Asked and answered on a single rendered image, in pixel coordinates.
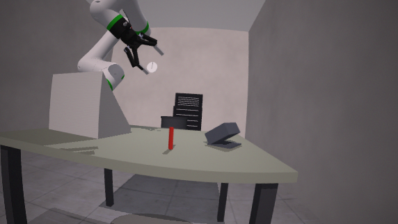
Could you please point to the grey sloped panel with square hole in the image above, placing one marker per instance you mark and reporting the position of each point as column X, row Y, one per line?
column 219, row 134

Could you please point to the red peg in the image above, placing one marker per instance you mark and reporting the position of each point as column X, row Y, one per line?
column 170, row 140

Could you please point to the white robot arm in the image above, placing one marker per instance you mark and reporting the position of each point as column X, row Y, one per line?
column 106, row 12

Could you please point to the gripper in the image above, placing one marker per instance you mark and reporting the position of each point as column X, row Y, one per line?
column 134, row 41

